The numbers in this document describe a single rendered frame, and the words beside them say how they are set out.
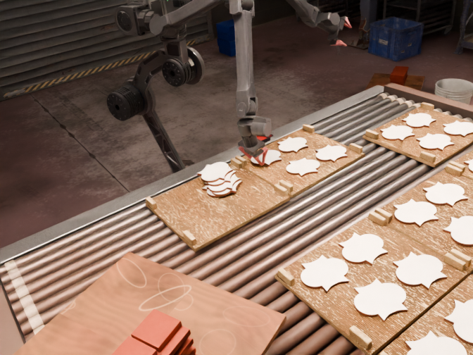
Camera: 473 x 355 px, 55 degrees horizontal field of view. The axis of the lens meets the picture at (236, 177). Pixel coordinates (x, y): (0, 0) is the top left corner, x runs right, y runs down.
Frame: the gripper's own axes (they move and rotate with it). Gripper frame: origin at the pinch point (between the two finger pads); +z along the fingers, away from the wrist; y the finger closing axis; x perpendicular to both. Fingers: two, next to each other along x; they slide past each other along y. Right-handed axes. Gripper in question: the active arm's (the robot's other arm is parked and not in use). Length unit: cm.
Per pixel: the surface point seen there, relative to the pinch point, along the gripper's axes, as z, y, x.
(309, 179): 2.8, 23.5, 5.7
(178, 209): -8.1, 4.3, -39.3
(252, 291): -7, 51, -43
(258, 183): -0.7, 11.7, -8.9
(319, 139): 9.1, 4.1, 30.7
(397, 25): 163, -220, 374
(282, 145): 4.4, -2.4, 15.6
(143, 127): 109, -258, 35
